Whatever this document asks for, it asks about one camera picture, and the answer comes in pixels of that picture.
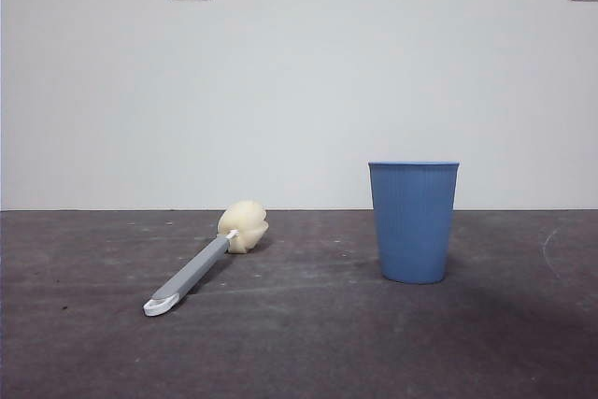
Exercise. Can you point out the blue ribbed plastic cup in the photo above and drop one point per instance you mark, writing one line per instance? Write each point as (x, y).
(413, 226)

